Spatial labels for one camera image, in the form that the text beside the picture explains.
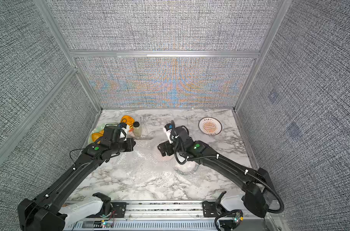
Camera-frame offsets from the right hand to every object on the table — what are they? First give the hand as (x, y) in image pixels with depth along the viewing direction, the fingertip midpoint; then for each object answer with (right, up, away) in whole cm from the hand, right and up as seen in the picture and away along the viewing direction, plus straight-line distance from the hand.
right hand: (163, 141), depth 76 cm
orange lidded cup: (-26, +11, +25) cm, 38 cm away
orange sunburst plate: (+2, -10, +5) cm, 12 cm away
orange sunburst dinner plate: (+32, +7, +31) cm, 46 cm away
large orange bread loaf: (-45, +1, +17) cm, 48 cm away
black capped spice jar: (-19, +5, +22) cm, 29 cm away
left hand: (-14, 0, +2) cm, 14 cm away
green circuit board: (-29, -40, -6) cm, 50 cm away
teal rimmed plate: (+13, -18, +11) cm, 25 cm away
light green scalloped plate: (-48, +5, +24) cm, 54 cm away
